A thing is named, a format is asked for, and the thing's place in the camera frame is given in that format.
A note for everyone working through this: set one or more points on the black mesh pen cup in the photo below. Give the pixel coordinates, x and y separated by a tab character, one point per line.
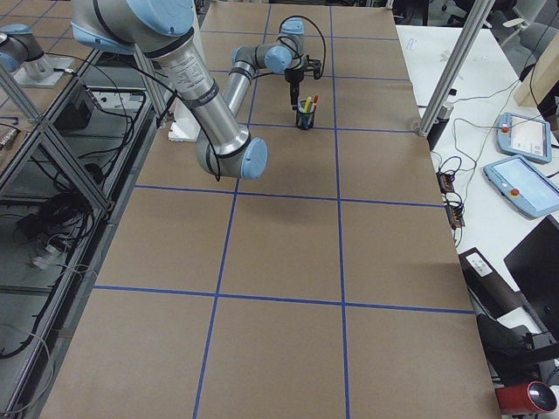
304	120

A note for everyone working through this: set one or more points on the far teach pendant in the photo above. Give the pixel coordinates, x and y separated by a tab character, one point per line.
526	136

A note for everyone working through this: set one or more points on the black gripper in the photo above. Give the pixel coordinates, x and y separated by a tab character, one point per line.
293	77

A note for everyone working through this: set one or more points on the orange usb hub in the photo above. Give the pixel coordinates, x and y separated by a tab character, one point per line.
445	182

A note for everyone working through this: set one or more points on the brown paper table mat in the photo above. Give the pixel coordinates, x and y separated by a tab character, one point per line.
328	288

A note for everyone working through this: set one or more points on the red cylinder speaker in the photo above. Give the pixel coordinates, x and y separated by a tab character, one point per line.
526	398

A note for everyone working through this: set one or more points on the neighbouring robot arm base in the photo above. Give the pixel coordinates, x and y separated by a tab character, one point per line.
26	60

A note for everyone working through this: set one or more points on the red capped white marker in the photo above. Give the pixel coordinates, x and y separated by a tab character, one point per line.
314	102

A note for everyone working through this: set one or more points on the aluminium frame post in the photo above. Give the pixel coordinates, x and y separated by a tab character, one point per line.
467	37

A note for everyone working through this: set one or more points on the black monitor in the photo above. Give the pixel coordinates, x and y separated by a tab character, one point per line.
533	264

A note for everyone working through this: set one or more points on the yellow highlighter pen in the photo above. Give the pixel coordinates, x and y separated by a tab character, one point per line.
308	105

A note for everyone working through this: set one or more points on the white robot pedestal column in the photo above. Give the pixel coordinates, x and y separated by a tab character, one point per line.
185	128

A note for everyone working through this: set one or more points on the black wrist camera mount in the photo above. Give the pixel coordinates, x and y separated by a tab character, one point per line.
313	66

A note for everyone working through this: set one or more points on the teach pendant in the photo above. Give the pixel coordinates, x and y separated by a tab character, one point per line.
523	185
526	136

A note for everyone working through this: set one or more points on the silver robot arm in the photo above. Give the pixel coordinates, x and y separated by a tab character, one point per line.
164	32

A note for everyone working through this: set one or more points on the near teach pendant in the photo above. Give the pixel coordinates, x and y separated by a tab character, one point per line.
523	185

